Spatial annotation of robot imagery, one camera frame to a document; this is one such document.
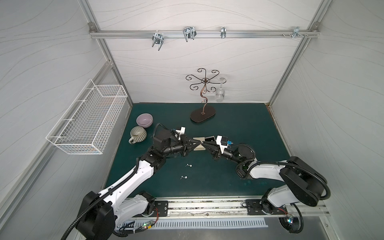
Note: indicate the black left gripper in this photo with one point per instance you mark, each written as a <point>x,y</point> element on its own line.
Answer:
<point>184,146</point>

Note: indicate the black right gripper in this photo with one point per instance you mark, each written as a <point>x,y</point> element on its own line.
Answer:
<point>218,150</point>

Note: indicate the cream drawer jewelry box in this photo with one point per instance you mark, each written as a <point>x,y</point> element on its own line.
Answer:
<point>203,139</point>

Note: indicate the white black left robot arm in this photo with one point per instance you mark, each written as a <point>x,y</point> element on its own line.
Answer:
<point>100,213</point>

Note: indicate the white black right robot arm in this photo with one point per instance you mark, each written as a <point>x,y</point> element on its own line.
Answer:
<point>301,183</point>

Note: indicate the dark oval stand base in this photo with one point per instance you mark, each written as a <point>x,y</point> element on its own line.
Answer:
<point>202,114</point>

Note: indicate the bronze scroll stand rod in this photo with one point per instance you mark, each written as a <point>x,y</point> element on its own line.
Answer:
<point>204,80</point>

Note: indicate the lilac ceramic bowl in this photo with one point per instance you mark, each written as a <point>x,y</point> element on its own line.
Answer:
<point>145,120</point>

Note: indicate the clear wine glass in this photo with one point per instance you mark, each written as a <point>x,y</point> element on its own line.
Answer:
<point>220,93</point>

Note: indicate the green ribbed ceramic mug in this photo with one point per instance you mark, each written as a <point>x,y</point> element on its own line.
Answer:
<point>138,134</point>

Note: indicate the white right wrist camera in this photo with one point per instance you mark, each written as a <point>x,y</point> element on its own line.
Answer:
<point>223,143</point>

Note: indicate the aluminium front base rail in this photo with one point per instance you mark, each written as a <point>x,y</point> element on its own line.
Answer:
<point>206,207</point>

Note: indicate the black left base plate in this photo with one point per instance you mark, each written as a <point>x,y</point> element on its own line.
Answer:
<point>158,208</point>

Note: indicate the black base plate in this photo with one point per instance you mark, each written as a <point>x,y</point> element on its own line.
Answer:
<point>158,208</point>
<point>262,207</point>

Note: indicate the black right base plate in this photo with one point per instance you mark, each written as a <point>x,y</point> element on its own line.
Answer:
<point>262,207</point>

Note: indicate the white slotted cable duct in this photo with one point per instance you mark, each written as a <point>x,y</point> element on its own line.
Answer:
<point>225,223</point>

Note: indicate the white wire basket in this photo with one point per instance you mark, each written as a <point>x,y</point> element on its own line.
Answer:
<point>86,126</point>

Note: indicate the metal rail clamp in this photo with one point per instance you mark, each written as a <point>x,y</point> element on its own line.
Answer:
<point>157,39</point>
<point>189,33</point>

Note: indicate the metal rail hook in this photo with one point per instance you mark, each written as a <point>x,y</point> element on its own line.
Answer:
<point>223,32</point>

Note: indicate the metal rail bracket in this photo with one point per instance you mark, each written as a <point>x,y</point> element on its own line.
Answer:
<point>295,34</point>

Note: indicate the aluminium cross rail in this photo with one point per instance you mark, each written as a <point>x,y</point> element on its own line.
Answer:
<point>201,34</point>

